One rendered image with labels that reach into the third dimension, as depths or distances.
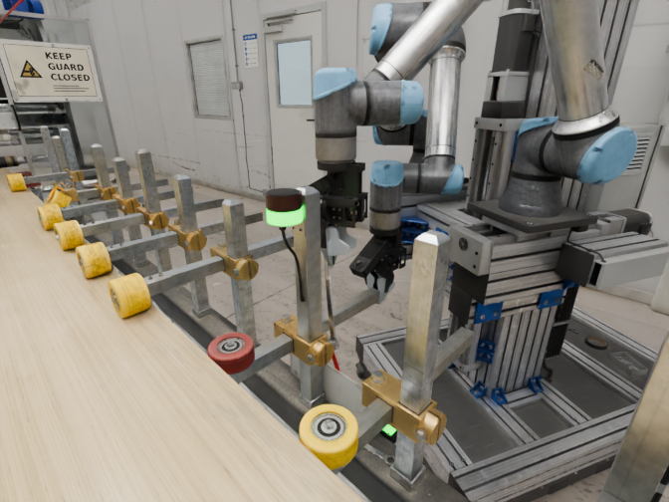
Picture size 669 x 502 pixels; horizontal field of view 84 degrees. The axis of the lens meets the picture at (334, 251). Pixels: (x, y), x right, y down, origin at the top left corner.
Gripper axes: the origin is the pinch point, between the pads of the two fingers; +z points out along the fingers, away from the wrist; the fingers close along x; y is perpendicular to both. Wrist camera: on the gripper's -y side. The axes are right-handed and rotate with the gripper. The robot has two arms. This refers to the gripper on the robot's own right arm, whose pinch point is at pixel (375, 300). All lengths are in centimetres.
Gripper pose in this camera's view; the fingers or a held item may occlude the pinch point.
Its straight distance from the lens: 98.4
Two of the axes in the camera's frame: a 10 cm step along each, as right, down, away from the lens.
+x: -7.1, -2.7, 6.5
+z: 0.1, 9.2, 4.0
